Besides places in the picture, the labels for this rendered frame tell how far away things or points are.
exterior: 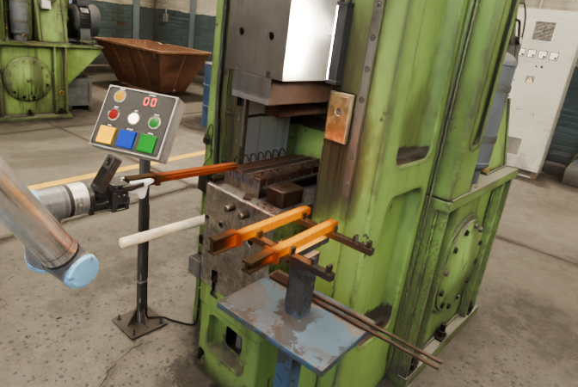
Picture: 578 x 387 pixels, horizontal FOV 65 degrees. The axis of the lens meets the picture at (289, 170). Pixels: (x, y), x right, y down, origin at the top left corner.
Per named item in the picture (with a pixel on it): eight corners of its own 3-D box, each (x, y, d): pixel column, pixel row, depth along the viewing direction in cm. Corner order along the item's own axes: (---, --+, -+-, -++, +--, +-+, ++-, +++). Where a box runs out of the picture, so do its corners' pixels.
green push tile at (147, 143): (151, 153, 185) (157, 136, 186) (135, 150, 187) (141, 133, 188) (153, 155, 187) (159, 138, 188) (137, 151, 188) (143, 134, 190)
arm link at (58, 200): (12, 223, 118) (9, 187, 115) (61, 212, 127) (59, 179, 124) (26, 237, 113) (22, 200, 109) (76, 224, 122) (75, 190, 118)
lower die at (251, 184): (258, 199, 170) (260, 177, 167) (224, 181, 182) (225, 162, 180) (325, 180, 201) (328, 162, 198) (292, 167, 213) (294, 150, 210)
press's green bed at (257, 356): (249, 417, 186) (261, 322, 171) (193, 366, 208) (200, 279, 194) (329, 357, 226) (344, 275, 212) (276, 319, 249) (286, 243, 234)
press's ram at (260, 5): (300, 86, 148) (318, -47, 136) (224, 67, 171) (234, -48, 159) (369, 84, 179) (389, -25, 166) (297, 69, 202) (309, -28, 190)
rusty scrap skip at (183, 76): (157, 103, 750) (159, 51, 724) (92, 82, 850) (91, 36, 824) (209, 99, 846) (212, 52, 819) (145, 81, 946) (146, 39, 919)
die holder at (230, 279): (261, 323, 171) (274, 216, 157) (199, 279, 194) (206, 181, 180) (346, 275, 212) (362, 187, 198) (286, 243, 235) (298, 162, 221)
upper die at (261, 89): (268, 106, 159) (271, 78, 156) (230, 95, 171) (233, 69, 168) (338, 101, 190) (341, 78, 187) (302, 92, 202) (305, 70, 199)
